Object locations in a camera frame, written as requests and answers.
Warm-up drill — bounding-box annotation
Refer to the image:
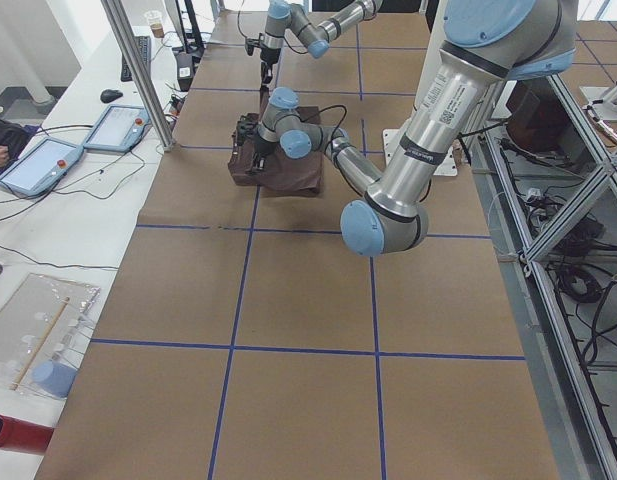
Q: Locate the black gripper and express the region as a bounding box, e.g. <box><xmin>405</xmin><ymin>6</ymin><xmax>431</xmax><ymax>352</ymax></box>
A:
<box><xmin>260</xmin><ymin>48</ymin><xmax>281</xmax><ymax>91</ymax></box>
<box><xmin>246</xmin><ymin>133</ymin><xmax>274</xmax><ymax>175</ymax></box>

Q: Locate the brown t-shirt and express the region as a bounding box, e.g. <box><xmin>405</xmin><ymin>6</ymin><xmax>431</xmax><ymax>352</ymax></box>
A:
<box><xmin>228</xmin><ymin>90</ymin><xmax>323</xmax><ymax>196</ymax></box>

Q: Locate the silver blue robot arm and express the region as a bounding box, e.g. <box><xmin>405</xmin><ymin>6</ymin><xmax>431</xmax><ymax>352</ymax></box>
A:
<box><xmin>253</xmin><ymin>0</ymin><xmax>383</xmax><ymax>89</ymax></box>
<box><xmin>253</xmin><ymin>1</ymin><xmax>578</xmax><ymax>257</ymax></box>

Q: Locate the black power adapter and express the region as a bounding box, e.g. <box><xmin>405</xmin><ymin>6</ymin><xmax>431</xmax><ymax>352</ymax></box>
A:
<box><xmin>175</xmin><ymin>51</ymin><xmax>195</xmax><ymax>92</ymax></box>

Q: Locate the plastic coffee cup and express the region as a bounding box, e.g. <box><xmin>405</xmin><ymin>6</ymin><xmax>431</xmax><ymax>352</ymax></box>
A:
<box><xmin>144</xmin><ymin>10</ymin><xmax>165</xmax><ymax>39</ymax></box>

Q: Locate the black computer keyboard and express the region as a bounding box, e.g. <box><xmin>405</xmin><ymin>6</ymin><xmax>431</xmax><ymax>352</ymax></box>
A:
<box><xmin>120</xmin><ymin>36</ymin><xmax>152</xmax><ymax>83</ymax></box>

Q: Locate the far teach pendant tablet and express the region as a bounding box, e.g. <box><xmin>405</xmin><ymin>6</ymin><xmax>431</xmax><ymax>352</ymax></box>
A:
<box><xmin>83</xmin><ymin>104</ymin><xmax>150</xmax><ymax>153</ymax></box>

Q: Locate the teach pendant tablet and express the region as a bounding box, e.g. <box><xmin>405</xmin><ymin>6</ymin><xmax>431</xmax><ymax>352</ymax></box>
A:
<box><xmin>83</xmin><ymin>104</ymin><xmax>150</xmax><ymax>153</ymax></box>
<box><xmin>0</xmin><ymin>137</ymin><xmax>84</xmax><ymax>197</ymax></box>

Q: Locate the black computer mouse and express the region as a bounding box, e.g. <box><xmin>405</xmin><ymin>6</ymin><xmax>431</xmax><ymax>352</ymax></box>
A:
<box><xmin>100</xmin><ymin>89</ymin><xmax>123</xmax><ymax>104</ymax></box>

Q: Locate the near teach pendant tablet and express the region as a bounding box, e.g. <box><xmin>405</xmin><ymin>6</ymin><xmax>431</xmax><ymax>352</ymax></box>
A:
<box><xmin>0</xmin><ymin>137</ymin><xmax>84</xmax><ymax>197</ymax></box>

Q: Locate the wooden stick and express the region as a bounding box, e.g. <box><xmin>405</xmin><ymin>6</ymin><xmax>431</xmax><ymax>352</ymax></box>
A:
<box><xmin>9</xmin><ymin>297</ymin><xmax>70</xmax><ymax>391</ymax></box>

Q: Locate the clear plastic bag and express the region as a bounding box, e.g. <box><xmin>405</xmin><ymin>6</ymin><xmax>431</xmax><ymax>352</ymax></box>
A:
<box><xmin>0</xmin><ymin>274</ymin><xmax>100</xmax><ymax>399</ymax></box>

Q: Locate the blue plastic cup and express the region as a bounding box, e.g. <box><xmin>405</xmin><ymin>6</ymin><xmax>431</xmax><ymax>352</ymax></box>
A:
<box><xmin>32</xmin><ymin>360</ymin><xmax>77</xmax><ymax>398</ymax></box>

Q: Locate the red cylinder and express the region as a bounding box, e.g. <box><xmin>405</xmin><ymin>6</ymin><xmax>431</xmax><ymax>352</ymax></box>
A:
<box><xmin>0</xmin><ymin>414</ymin><xmax>54</xmax><ymax>455</ymax></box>

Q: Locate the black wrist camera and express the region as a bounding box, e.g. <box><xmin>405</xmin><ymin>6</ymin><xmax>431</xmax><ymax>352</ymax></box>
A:
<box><xmin>244</xmin><ymin>33</ymin><xmax>264</xmax><ymax>56</ymax></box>
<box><xmin>235</xmin><ymin>115</ymin><xmax>258</xmax><ymax>146</ymax></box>

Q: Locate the aluminium frame post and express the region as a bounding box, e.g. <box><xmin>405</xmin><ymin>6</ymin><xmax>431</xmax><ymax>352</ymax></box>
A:
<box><xmin>101</xmin><ymin>0</ymin><xmax>175</xmax><ymax>152</ymax></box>

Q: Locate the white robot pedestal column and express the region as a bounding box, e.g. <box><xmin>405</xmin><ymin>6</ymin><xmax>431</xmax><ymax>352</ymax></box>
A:
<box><xmin>381</xmin><ymin>0</ymin><xmax>495</xmax><ymax>178</ymax></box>

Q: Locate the aluminium side frame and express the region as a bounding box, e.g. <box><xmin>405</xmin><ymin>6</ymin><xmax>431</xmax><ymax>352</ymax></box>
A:
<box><xmin>461</xmin><ymin>60</ymin><xmax>617</xmax><ymax>479</ymax></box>

